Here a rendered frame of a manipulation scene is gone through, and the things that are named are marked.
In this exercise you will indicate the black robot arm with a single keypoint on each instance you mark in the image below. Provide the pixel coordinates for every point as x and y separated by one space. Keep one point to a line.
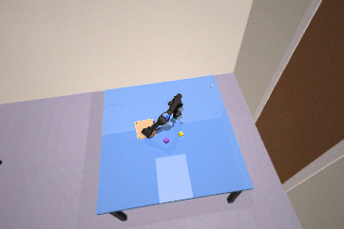
162 120

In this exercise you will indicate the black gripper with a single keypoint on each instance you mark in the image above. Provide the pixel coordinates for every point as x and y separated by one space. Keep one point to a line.
176 111

